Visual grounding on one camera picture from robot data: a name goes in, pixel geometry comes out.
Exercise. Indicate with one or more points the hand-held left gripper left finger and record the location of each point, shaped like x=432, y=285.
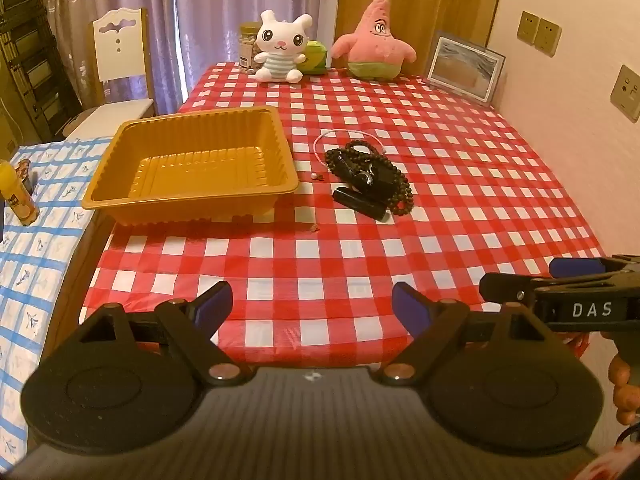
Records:
x=215, y=306

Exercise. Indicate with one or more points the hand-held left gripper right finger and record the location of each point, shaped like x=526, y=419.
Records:
x=410, y=310

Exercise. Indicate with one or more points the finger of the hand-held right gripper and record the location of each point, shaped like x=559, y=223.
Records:
x=505, y=287
x=575, y=267

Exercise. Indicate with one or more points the orange plastic tray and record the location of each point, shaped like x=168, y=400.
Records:
x=200, y=170

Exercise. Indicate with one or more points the clear bowl with dark items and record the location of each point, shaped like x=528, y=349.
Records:
x=345, y=130

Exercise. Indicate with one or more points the person's right hand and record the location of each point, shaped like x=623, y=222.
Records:
x=625, y=385

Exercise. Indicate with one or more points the red checkered tablecloth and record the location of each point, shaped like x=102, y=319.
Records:
x=450, y=260

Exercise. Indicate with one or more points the red patterned clothing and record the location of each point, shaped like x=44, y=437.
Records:
x=610, y=462

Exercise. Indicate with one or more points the blue checkered cloth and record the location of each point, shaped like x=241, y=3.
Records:
x=30, y=270

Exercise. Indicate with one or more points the orange juice bottle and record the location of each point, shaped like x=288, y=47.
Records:
x=20, y=200

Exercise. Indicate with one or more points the printed picture box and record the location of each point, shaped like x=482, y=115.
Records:
x=31, y=180

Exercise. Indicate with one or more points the framed picture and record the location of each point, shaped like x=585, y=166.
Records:
x=465, y=67

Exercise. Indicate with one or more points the jar of nuts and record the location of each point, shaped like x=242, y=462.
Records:
x=246, y=45

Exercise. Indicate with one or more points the green plush toy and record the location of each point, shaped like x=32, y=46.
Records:
x=316, y=57

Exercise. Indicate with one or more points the pink starfish plush toy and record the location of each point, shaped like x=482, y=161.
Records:
x=372, y=40

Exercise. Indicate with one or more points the white bunny plush toy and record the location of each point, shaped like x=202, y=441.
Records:
x=280, y=40

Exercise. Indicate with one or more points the white wooden chair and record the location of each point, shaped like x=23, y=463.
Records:
x=120, y=45

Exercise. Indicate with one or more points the purple curtain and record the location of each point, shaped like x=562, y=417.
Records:
x=210, y=10

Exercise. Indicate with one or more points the black folding rack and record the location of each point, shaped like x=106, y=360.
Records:
x=30, y=60

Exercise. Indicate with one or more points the gold wall socket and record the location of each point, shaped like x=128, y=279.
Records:
x=527, y=27
x=627, y=92
x=548, y=37

